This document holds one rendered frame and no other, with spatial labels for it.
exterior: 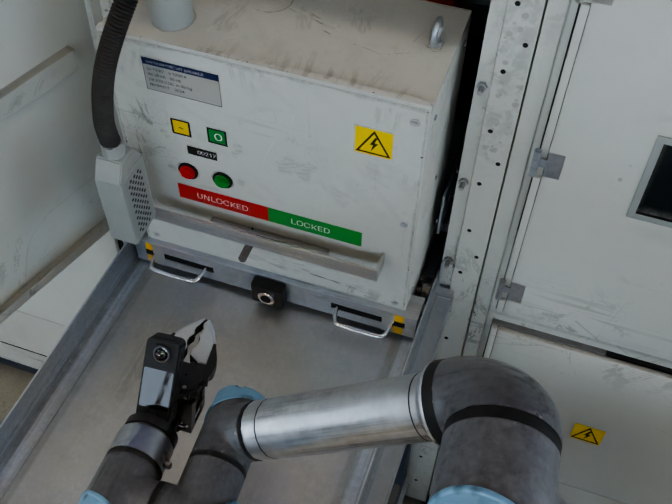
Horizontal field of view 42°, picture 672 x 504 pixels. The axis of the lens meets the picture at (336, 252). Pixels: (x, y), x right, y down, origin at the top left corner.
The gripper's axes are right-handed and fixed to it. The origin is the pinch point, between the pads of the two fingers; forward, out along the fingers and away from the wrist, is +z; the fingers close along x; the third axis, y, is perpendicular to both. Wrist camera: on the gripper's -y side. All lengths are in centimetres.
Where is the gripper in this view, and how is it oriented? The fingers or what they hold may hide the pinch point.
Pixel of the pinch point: (204, 322)
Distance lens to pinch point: 127.8
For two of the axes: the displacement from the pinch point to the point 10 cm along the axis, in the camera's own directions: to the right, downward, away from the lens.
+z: 2.4, -6.1, 7.5
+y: -1.3, 7.5, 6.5
